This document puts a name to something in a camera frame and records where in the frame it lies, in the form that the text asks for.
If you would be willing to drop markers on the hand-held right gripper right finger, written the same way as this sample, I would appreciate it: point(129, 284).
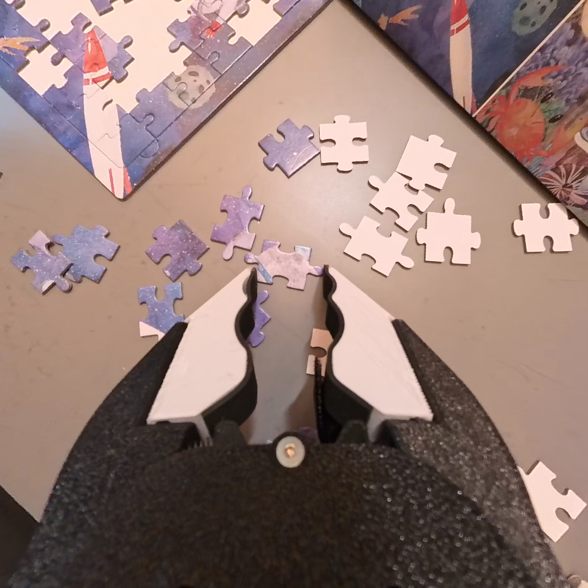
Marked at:
point(372, 367)

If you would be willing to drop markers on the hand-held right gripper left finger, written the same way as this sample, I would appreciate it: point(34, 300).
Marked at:
point(206, 367)

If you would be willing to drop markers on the pale streaked puzzle piece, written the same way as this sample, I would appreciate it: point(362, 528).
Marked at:
point(285, 266)

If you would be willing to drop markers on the space puzzle board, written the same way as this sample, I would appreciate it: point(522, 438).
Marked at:
point(151, 55)

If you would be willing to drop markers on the grey desk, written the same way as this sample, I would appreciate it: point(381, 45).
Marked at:
point(413, 344)

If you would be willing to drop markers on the pile of loose puzzle pieces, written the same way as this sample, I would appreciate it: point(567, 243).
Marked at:
point(436, 234)

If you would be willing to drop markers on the white-backed puzzle piece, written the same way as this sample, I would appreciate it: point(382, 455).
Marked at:
point(546, 227)

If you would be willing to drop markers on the black dotted mat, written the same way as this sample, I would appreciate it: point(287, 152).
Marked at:
point(9, 551)

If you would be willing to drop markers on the printed puzzle box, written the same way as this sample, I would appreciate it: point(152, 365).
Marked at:
point(459, 46)

